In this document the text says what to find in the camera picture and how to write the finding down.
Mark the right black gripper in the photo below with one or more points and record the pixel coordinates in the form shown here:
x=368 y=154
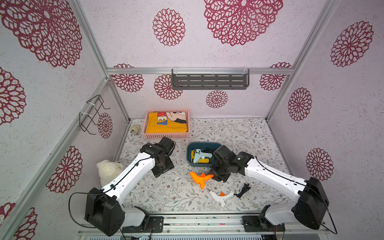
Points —
x=221 y=171

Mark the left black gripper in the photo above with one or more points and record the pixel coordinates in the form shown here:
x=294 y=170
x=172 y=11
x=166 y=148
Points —
x=170 y=165

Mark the light blue hot glue gun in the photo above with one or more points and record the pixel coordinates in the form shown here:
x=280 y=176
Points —
x=199 y=154

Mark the orange hot glue gun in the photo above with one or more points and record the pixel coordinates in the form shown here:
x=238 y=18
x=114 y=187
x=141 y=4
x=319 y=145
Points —
x=200 y=180

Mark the white hot glue gun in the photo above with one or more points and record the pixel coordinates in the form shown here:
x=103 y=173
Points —
x=221 y=197

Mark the yellow hot glue gun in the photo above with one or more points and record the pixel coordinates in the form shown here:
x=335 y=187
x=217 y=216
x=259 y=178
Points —
x=200 y=161

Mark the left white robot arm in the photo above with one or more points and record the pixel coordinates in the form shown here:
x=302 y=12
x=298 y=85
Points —
x=104 y=207

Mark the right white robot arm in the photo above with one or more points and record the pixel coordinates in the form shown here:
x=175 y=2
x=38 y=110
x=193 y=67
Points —
x=308 y=202

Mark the teal plastic storage box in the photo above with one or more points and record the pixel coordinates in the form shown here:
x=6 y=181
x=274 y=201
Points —
x=206 y=147

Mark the pink plastic basket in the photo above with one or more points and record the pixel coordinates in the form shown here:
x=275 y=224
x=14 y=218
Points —
x=168 y=135

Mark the yellow folded cloth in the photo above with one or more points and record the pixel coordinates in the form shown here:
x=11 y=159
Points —
x=167 y=122

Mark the small beige toy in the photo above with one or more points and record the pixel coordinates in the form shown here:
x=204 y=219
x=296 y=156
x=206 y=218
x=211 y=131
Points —
x=135 y=129

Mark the white plush bear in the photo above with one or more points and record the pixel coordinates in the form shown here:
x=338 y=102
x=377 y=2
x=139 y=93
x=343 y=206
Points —
x=108 y=171

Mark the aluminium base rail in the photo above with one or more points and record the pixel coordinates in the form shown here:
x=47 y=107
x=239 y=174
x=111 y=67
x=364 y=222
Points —
x=216 y=227

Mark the black wire wall rack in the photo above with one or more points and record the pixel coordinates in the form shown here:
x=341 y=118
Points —
x=85 y=119

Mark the grey wall shelf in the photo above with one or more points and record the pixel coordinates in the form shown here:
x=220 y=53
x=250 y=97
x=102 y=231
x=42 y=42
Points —
x=211 y=81

